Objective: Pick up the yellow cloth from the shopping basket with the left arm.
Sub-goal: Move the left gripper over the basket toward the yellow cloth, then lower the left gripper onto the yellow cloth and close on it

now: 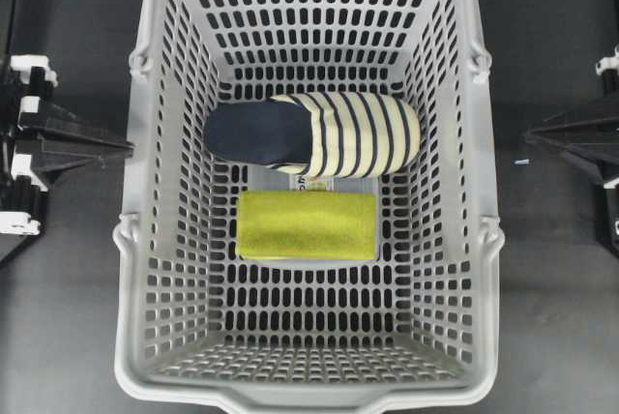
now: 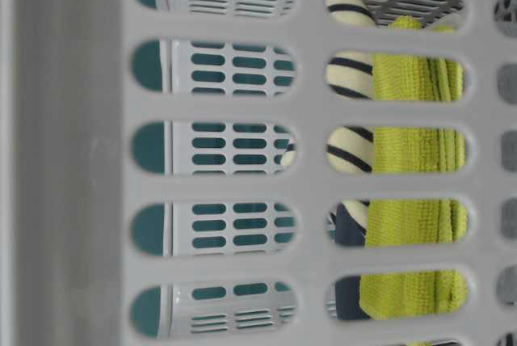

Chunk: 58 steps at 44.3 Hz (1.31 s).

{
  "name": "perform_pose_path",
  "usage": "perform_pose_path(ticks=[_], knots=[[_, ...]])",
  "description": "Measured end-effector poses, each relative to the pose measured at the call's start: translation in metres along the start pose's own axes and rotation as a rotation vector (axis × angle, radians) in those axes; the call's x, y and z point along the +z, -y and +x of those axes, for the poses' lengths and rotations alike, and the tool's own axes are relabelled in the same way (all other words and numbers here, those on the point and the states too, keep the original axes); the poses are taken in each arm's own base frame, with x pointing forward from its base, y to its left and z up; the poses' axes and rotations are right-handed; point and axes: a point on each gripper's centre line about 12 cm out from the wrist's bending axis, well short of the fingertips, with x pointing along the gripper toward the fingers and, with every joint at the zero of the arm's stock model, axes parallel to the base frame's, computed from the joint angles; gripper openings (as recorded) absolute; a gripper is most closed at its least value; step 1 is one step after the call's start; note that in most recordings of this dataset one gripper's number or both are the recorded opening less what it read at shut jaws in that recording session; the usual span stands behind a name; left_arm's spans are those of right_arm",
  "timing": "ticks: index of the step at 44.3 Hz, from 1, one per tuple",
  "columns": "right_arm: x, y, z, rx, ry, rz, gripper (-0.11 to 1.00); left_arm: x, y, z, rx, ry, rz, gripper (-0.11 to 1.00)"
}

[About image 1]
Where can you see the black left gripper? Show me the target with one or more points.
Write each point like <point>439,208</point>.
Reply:
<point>27,173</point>

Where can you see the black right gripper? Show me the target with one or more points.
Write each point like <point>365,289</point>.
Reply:
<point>591,143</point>

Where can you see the grey plastic shopping basket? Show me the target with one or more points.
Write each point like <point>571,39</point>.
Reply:
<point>416,326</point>

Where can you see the yellow-green folded cloth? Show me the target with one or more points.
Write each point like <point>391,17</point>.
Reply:
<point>307,225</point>

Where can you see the white label under cloth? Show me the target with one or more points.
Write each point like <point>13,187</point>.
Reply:
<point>313,184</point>

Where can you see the navy striped cream slipper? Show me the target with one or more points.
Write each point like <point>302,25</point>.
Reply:
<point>318,134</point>

